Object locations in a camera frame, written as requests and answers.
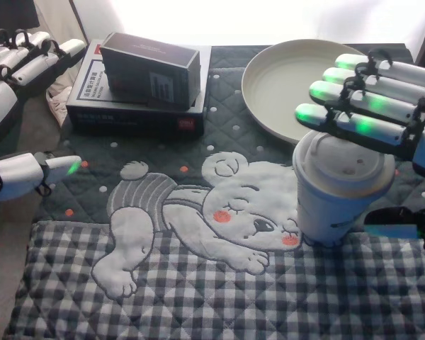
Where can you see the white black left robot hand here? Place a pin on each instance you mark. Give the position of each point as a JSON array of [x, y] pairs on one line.
[[3, 95]]

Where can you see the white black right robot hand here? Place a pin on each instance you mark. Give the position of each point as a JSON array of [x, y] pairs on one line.
[[386, 106]]

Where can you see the white paper cup with lid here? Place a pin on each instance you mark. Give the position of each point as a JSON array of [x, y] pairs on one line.
[[336, 198]]

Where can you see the purple card box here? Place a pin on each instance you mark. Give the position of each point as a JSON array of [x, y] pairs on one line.
[[145, 67]]

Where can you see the cream round plate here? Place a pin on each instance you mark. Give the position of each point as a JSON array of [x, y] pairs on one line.
[[280, 92]]

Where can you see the flat calculator box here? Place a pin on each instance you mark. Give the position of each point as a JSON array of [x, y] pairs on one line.
[[127, 118]]

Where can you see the crumpled white cloth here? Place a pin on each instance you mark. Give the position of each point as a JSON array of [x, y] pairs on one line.
[[58, 104]]

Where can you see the grey quilt with bear print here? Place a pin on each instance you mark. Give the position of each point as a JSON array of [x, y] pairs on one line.
[[184, 283]]

